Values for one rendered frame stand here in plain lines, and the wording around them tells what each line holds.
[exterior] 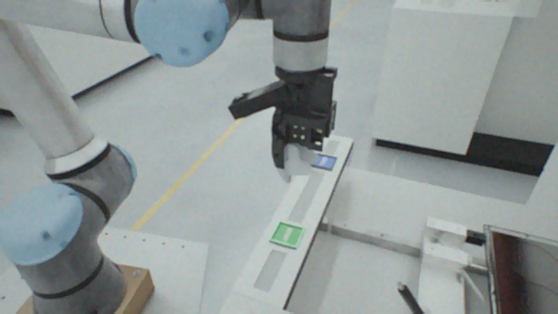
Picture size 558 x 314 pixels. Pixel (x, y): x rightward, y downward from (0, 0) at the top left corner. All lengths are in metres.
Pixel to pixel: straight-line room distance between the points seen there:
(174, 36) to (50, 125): 0.40
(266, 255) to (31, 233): 0.37
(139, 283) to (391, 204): 0.65
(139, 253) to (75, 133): 0.35
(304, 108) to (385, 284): 0.47
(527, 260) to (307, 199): 0.45
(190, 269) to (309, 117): 0.49
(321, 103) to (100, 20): 0.29
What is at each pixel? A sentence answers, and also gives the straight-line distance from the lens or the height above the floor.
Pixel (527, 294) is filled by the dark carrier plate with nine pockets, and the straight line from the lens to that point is 0.86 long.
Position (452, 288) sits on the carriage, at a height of 0.88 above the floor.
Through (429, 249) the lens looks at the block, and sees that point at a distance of 0.85.
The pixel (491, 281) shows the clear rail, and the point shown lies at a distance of 0.85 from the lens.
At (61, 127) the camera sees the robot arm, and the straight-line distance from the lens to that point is 0.72.
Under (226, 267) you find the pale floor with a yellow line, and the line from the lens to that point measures 1.94.
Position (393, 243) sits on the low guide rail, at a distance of 0.93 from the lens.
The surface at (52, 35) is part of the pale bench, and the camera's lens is 3.59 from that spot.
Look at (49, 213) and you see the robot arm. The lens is 0.68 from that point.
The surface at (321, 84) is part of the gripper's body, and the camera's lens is 0.52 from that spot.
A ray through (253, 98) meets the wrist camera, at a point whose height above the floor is 1.25.
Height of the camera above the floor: 1.50
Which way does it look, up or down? 35 degrees down
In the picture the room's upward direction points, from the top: straight up
